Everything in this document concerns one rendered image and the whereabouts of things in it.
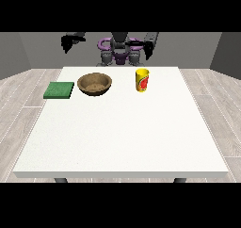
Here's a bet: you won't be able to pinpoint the green square pad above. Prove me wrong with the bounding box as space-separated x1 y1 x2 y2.
42 81 75 100

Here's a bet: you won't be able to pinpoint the brown wooden bowl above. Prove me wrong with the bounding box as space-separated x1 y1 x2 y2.
76 73 113 97

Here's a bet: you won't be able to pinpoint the yellow cup with melon print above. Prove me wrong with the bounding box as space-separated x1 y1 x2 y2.
135 68 151 93

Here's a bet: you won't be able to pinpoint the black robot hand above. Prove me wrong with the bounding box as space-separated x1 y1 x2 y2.
60 34 87 55
124 40 155 61

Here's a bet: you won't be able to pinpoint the grey robot trunk purple rings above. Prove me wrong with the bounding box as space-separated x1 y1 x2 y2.
96 32 146 68

